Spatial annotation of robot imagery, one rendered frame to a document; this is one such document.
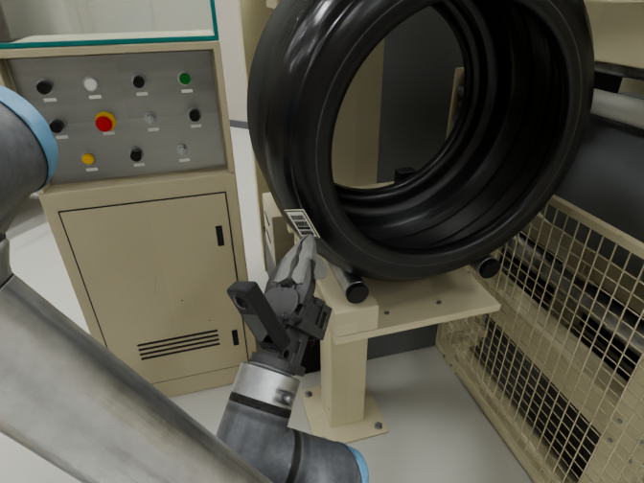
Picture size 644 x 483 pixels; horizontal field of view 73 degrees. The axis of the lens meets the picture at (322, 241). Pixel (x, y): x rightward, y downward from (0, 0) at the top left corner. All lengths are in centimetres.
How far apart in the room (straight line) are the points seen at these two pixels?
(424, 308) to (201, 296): 87
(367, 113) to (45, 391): 88
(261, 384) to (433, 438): 119
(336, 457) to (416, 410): 115
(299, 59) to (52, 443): 49
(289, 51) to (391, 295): 56
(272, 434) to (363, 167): 70
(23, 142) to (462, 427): 162
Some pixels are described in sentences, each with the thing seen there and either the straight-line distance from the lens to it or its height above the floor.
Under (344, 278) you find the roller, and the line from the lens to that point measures 82.
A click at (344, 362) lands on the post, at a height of 33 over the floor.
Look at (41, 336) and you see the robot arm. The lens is 37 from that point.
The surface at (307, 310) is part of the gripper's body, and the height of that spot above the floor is 97.
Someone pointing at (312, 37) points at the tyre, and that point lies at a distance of 62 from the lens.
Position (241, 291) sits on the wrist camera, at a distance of 59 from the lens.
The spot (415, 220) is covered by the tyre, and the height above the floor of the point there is 92.
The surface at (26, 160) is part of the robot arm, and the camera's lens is 47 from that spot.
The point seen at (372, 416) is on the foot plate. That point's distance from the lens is 174.
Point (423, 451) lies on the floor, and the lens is 170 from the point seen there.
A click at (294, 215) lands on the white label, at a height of 108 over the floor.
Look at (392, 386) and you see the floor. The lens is 186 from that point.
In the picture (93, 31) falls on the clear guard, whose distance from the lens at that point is 133.
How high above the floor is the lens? 139
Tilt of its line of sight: 30 degrees down
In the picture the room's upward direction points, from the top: 1 degrees counter-clockwise
